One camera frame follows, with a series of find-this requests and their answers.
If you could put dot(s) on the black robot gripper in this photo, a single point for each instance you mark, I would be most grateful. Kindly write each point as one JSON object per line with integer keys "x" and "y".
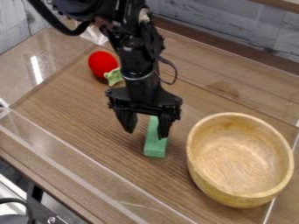
{"x": 145, "y": 97}

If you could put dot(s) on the green rectangular block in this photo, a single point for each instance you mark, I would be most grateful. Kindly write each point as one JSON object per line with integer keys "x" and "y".
{"x": 154, "y": 144}

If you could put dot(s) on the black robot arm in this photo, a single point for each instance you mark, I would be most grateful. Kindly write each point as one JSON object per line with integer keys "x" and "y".
{"x": 125, "y": 21}

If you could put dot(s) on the light brown wooden bowl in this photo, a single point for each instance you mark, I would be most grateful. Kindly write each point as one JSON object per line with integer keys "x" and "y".
{"x": 240, "y": 159}

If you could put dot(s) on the red plush strawberry toy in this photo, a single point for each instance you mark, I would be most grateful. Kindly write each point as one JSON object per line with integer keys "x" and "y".
{"x": 104, "y": 66}

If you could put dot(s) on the clear acrylic corner bracket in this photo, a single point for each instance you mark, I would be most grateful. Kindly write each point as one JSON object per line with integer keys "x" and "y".
{"x": 94, "y": 35}

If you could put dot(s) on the black metal table frame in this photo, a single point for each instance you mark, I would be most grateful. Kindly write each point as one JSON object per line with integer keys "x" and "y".
{"x": 49, "y": 211}

